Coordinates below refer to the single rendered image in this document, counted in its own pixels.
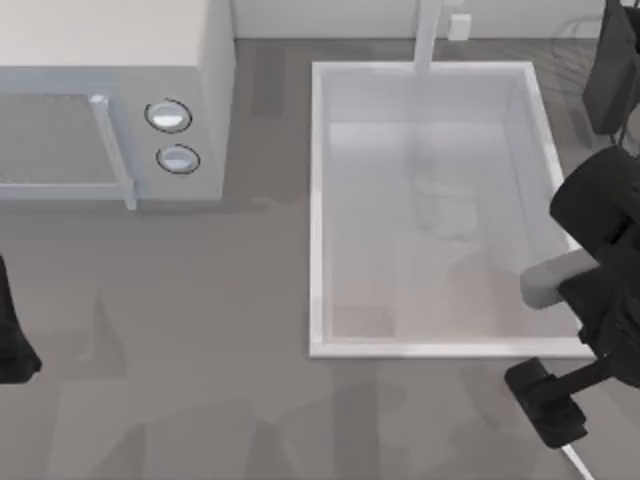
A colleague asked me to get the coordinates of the large round microwave knob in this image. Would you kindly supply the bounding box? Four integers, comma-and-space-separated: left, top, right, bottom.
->
143, 97, 194, 135

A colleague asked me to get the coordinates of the black upright panel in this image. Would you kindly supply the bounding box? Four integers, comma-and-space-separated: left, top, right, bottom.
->
581, 0, 640, 136

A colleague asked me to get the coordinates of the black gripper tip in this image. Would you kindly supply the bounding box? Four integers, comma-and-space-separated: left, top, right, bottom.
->
0, 254, 44, 386

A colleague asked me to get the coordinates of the small round microwave knob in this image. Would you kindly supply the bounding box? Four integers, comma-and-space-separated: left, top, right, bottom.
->
155, 143, 202, 177

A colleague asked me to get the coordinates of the pale microwave door handle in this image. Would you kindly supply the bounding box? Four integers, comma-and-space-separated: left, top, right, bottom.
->
88, 92, 138, 211

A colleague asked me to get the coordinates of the pale microwave oven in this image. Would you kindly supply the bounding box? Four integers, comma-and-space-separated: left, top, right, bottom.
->
0, 0, 237, 212

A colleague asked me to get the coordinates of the white sink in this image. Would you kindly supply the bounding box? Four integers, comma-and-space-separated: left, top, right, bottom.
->
306, 60, 597, 361

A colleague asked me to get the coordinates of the tall white tap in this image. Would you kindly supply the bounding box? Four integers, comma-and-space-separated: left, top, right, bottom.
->
413, 0, 442, 77

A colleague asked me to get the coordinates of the white wall socket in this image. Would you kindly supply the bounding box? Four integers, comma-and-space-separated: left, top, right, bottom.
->
449, 13, 472, 42

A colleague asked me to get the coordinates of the microwave door with grey window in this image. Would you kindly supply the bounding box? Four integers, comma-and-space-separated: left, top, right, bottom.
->
0, 92, 126, 201

